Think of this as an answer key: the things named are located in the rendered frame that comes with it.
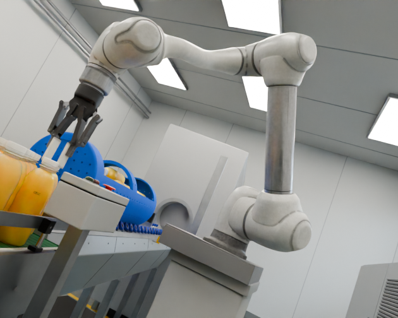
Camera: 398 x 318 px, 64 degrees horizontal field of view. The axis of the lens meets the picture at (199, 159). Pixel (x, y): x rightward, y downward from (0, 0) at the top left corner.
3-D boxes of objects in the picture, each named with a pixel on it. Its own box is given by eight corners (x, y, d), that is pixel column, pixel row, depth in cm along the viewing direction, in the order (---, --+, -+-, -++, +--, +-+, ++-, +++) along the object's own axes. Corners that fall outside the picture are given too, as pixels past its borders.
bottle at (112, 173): (108, 183, 163) (93, 176, 145) (115, 171, 164) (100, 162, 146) (120, 188, 161) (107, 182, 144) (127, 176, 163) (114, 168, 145)
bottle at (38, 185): (-7, 229, 76) (31, 160, 80) (23, 239, 80) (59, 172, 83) (-7, 238, 70) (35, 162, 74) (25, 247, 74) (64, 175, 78)
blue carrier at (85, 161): (148, 231, 188) (162, 185, 195) (79, 221, 104) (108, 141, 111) (105, 218, 193) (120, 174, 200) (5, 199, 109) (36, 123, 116)
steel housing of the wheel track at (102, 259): (165, 270, 299) (179, 236, 305) (4, 330, 91) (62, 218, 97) (138, 257, 304) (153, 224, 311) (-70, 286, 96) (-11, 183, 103)
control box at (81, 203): (114, 233, 87) (130, 199, 89) (79, 229, 68) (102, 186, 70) (83, 218, 89) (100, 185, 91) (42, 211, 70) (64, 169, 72)
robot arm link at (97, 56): (79, 64, 93) (93, 55, 82) (103, 21, 96) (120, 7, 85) (112, 85, 99) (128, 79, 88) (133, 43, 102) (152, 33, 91)
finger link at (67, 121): (78, 104, 87) (74, 101, 88) (52, 136, 86) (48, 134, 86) (84, 110, 91) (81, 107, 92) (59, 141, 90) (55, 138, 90)
